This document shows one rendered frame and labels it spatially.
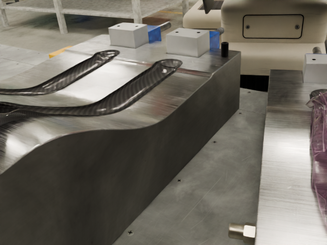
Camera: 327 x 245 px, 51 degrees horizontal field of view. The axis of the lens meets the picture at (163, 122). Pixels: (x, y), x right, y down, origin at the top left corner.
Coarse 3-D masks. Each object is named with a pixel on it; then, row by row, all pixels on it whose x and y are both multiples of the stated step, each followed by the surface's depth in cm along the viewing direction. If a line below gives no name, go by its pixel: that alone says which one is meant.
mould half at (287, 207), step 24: (288, 72) 48; (288, 96) 42; (288, 120) 30; (264, 144) 28; (288, 144) 27; (264, 168) 26; (288, 168) 26; (312, 168) 25; (264, 192) 25; (288, 192) 24; (312, 192) 24; (264, 216) 23; (288, 216) 23; (312, 216) 23; (264, 240) 22; (288, 240) 22; (312, 240) 22
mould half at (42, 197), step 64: (64, 64) 50; (128, 64) 47; (192, 64) 45; (0, 128) 24; (64, 128) 25; (128, 128) 30; (192, 128) 40; (0, 192) 21; (64, 192) 25; (128, 192) 32
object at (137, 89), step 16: (80, 64) 49; (96, 64) 50; (160, 64) 46; (176, 64) 46; (48, 80) 45; (64, 80) 46; (144, 80) 43; (160, 80) 42; (112, 96) 40; (128, 96) 40; (0, 112) 29; (16, 112) 26; (32, 112) 27; (48, 112) 32; (64, 112) 34; (80, 112) 36; (96, 112) 37; (112, 112) 36
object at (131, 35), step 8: (120, 24) 55; (128, 24) 54; (136, 24) 54; (144, 24) 54; (168, 24) 62; (112, 32) 53; (120, 32) 52; (128, 32) 52; (136, 32) 52; (144, 32) 53; (152, 32) 56; (160, 32) 57; (112, 40) 54; (120, 40) 53; (128, 40) 52; (136, 40) 52; (144, 40) 54; (160, 40) 58; (136, 48) 52
